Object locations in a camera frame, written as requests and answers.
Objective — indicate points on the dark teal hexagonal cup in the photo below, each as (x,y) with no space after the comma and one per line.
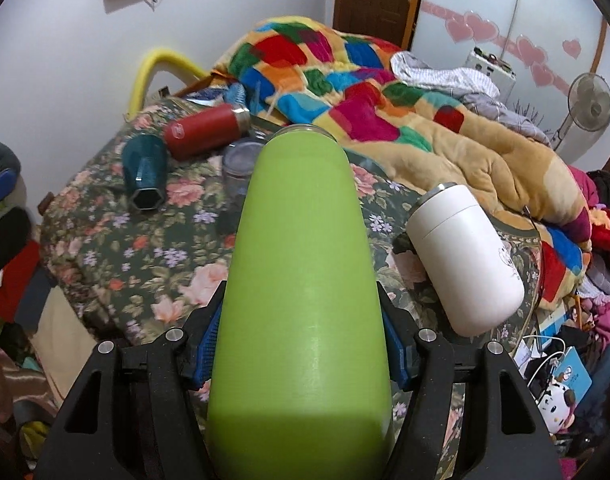
(144,167)

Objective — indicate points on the white cartoon plush toy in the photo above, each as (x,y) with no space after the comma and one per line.
(556,405)

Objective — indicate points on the yellow padded rail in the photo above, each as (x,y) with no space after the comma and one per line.
(156,62)

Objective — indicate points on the clear glass cup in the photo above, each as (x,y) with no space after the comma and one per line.
(237,166)

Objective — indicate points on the frosted sliding wardrobe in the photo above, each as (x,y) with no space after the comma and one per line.
(547,43)

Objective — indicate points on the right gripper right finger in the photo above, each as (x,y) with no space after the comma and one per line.
(503,434)

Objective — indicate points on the white thermos bottle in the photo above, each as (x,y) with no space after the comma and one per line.
(467,262)

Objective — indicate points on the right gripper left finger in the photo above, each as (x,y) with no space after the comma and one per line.
(129,414)

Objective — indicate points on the light blue booklet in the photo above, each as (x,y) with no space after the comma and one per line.
(572,373)

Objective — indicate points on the red thermos bottle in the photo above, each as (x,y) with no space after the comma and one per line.
(204,131)

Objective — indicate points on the white small cabinet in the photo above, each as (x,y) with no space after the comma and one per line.
(500,72)

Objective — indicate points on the grey white crumpled sheet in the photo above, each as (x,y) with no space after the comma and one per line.
(468,86)

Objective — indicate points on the colourful patchwork blanket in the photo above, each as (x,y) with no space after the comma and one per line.
(344,84)

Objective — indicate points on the green bottle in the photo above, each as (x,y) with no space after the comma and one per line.
(300,386)

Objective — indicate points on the standing electric fan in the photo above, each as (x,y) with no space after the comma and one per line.
(588,107)

